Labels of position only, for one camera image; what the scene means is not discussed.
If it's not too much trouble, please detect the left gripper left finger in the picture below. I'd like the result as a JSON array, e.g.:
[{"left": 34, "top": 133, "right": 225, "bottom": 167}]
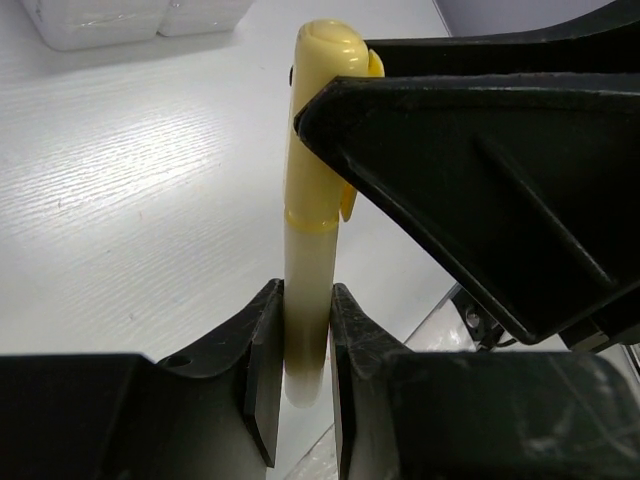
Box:
[{"left": 1, "top": 279, "right": 283, "bottom": 479}]

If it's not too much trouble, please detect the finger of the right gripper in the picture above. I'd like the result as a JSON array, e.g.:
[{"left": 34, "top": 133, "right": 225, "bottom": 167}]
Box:
[
  {"left": 367, "top": 0, "right": 639, "bottom": 77},
  {"left": 294, "top": 73, "right": 639, "bottom": 344}
]

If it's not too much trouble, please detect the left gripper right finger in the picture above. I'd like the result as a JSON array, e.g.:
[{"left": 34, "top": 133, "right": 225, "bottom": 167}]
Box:
[{"left": 331, "top": 284, "right": 639, "bottom": 479}]

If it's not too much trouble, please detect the cream glue stick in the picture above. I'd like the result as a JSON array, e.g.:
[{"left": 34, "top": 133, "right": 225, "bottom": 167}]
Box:
[{"left": 283, "top": 19, "right": 384, "bottom": 408}]

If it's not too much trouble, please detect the white organizer left column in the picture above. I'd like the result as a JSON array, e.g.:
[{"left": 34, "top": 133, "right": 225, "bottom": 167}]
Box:
[{"left": 22, "top": 0, "right": 169, "bottom": 51}]

